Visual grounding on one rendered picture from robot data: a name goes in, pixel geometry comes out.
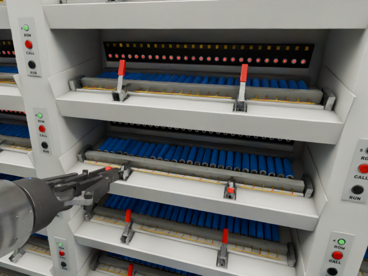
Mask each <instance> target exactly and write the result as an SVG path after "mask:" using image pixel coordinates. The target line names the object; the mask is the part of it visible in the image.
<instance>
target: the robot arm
mask: <svg viewBox="0 0 368 276"><path fill-rule="evenodd" d="M118 169H119V168H113V169H109V170H105V167H104V168H101V169H97V170H94V171H91V172H89V173H88V170H87V169H83V171H82V174H78V173H77V172H73V173H69V174H64V175H59V176H54V177H49V178H45V179H39V178H36V177H27V178H24V179H19V180H15V181H8V180H2V179H0V258H2V257H3V256H5V255H7V254H9V253H11V252H12V251H14V250H16V249H18V248H19V247H21V246H22V245H23V244H25V242H26V241H27V239H28V238H29V237H30V235H32V234H34V233H36V232H38V231H40V230H41V229H43V228H45V227H46V226H48V225H49V224H50V223H51V222H52V220H53V219H54V217H55V216H56V215H57V214H58V213H59V212H62V211H66V210H69V209H71V208H72V207H73V206H74V205H80V206H81V207H83V209H84V210H91V209H92V206H93V204H94V203H95V202H96V201H98V200H99V199H100V198H101V197H103V196H104V195H105V194H106V193H107V192H109V191H110V183H113V182H115V181H117V180H118Z"/></svg>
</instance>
